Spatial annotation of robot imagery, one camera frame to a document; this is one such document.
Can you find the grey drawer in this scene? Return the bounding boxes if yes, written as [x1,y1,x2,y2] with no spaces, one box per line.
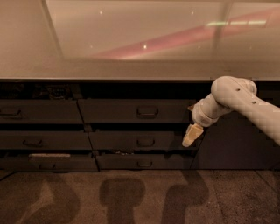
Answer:
[78,99,195,123]
[96,154,193,170]
[0,131,91,150]
[89,131,202,151]
[0,155,99,172]
[0,100,82,124]

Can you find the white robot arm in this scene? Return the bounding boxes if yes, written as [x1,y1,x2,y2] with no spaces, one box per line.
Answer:
[182,76,280,147]

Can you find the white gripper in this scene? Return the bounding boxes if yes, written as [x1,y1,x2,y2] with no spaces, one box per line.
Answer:
[182,97,225,147]

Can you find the white object in bottom drawer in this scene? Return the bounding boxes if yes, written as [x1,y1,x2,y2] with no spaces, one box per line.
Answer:
[29,153,71,158]

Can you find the dark items in left drawer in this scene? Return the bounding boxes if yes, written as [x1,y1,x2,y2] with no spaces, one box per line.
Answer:
[0,83,72,100]

